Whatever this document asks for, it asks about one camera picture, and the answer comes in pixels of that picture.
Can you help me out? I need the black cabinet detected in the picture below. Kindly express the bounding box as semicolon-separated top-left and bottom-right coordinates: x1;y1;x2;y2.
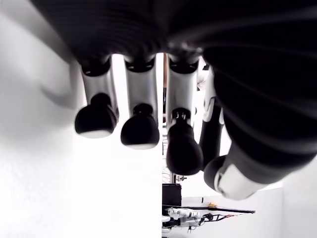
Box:
162;183;183;207

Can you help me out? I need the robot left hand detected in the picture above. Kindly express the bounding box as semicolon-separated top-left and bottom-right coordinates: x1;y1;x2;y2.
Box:
29;0;317;201

